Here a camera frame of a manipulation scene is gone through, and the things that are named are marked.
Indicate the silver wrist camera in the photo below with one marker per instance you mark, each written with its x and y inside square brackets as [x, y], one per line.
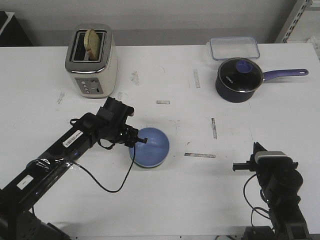
[260, 155]
[130, 111]

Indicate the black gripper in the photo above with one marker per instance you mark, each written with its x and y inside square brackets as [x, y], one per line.
[270, 166]
[128, 136]

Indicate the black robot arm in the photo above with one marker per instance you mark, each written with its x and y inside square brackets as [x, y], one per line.
[17, 199]
[280, 182]

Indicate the white slotted shelf upright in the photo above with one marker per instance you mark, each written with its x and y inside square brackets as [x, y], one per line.
[302, 24]

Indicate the toasted bread slice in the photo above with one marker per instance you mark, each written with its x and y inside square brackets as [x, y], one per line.
[92, 44]

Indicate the dark blue saucepan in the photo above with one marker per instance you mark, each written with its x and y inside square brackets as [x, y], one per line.
[234, 97]

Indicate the cream and steel toaster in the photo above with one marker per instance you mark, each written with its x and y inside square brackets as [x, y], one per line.
[94, 79]

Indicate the clear plastic food container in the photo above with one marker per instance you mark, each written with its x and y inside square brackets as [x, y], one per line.
[223, 48]

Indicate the glass pot lid blue knob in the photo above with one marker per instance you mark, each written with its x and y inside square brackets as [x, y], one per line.
[240, 75]

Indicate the light green bowl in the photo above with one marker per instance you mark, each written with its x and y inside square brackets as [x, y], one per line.
[143, 168]

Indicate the light blue bowl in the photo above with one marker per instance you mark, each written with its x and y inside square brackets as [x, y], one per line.
[152, 153]

